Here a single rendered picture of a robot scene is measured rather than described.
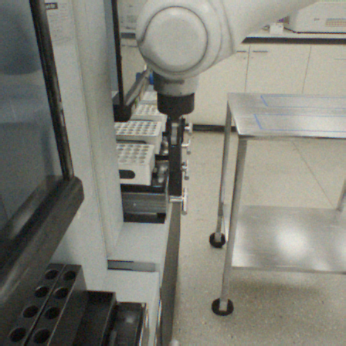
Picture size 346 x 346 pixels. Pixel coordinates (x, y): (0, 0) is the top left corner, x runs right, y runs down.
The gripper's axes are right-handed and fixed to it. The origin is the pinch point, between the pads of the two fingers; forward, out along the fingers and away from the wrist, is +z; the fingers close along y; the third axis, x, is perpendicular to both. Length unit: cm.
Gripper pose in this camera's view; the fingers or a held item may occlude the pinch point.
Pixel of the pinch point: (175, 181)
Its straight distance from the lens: 71.9
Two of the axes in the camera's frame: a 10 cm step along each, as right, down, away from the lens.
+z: 0.0, 8.7, 4.9
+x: 10.0, 0.3, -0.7
